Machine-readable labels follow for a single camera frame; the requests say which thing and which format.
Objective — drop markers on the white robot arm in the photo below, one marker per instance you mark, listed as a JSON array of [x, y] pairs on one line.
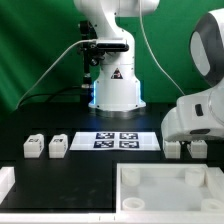
[[206, 45]]

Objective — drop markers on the white sheet with markers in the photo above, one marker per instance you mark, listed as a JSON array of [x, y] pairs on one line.
[[135, 141]]

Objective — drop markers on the white square table top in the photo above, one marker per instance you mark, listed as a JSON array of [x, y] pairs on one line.
[[169, 194]]

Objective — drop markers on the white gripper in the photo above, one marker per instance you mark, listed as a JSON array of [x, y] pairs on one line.
[[192, 119]]

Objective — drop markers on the black camera on stand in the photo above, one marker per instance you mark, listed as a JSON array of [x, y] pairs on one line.
[[111, 48]]

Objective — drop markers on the green backdrop curtain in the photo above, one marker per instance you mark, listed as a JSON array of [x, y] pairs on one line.
[[33, 33]]

